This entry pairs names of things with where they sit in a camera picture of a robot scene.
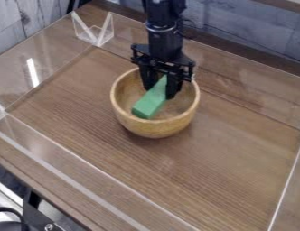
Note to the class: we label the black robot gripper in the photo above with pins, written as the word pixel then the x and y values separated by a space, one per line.
pixel 161 57

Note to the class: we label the green rectangular stick block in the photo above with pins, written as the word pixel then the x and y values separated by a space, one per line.
pixel 149 104

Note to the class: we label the round wooden bowl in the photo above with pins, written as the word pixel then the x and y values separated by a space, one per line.
pixel 175 115

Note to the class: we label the clear acrylic corner bracket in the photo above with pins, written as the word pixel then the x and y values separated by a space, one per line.
pixel 93 34

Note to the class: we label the clear acrylic enclosure wall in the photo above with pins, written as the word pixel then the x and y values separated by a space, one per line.
pixel 223 176

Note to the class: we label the black metal table frame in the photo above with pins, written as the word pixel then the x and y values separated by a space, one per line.
pixel 43 215

